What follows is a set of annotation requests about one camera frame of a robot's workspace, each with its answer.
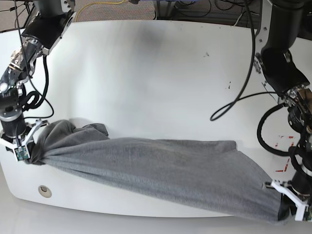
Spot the white right-arm gripper body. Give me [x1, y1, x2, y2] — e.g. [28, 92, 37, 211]
[0, 119, 49, 161]

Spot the white left-arm gripper body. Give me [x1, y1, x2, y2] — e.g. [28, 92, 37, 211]
[264, 180, 312, 221]

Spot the grey t-shirt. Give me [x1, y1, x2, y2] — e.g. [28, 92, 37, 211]
[27, 120, 282, 224]

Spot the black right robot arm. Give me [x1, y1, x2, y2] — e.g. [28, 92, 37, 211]
[0, 0, 76, 161]

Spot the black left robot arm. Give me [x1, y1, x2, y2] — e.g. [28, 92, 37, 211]
[254, 0, 312, 222]

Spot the left table grommet hole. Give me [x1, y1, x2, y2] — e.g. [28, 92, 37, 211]
[38, 185, 52, 198]

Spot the red tape marking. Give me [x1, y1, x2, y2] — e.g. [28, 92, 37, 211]
[274, 135, 296, 173]

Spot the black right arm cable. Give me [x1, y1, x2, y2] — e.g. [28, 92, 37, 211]
[13, 0, 55, 121]

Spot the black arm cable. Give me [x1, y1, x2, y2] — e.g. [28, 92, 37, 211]
[13, 0, 55, 121]
[209, 0, 297, 156]

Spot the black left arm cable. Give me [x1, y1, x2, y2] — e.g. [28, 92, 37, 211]
[209, 0, 297, 156]

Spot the yellow cable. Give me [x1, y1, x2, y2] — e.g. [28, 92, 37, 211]
[75, 0, 126, 22]

